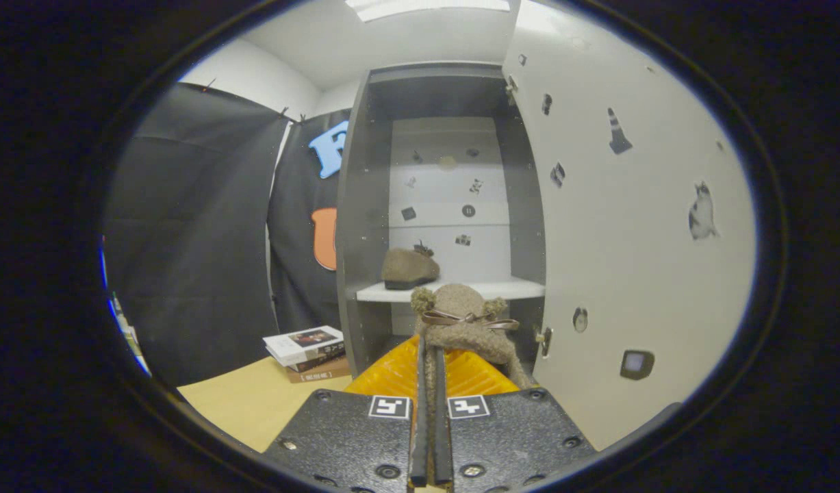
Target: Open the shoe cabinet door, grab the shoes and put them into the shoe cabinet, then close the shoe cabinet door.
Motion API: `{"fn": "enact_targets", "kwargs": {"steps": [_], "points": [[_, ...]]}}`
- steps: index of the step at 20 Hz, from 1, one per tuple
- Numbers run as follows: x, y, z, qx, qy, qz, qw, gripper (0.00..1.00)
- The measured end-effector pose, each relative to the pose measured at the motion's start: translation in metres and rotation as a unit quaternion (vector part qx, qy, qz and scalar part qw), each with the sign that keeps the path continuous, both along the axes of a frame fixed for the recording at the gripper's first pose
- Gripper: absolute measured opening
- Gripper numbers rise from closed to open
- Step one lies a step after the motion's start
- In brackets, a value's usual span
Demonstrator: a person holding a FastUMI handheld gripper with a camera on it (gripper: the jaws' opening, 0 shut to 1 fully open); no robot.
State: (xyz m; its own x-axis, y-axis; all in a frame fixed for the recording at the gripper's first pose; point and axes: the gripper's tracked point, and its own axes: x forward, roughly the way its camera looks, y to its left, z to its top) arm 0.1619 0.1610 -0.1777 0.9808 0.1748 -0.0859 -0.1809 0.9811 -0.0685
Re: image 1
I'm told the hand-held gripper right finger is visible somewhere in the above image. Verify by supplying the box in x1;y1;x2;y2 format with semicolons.
434;346;598;491

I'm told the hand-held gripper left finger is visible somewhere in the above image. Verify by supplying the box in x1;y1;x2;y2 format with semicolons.
264;336;429;491

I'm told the brown fuzzy shoe with bow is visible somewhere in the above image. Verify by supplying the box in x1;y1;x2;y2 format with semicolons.
410;283;531;488

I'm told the white shoe cabinet door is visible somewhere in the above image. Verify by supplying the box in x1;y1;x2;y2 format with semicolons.
501;0;757;454

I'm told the grey shoe cabinet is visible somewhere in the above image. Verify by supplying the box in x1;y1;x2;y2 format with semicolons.
335;62;548;379

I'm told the stack of books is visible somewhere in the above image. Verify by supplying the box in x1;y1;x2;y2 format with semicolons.
262;325;353;385

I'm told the black backdrop cloth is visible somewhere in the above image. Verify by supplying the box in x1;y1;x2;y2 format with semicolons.
101;82;353;388

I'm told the long ceiling light panel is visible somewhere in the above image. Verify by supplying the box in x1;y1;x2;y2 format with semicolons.
344;0;513;23

